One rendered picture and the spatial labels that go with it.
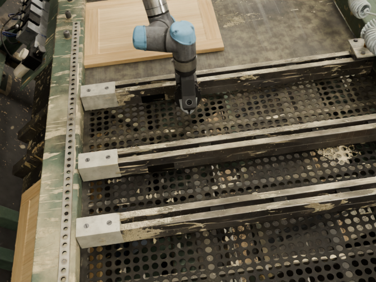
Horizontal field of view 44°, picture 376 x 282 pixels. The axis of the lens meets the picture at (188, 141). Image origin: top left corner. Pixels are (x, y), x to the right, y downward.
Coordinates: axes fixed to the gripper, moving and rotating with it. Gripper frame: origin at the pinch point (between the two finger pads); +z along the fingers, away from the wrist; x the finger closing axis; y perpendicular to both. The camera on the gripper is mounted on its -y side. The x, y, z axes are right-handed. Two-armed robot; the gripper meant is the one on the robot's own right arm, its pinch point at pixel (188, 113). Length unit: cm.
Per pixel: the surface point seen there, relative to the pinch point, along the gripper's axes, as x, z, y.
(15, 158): 93, 75, 52
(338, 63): -56, -5, 11
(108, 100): 28.4, -1.3, 9.6
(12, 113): 97, 71, 82
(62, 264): 40, -3, -53
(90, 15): 37, 1, 67
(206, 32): -12.3, 0.4, 45.3
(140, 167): 18.0, -1.1, -22.1
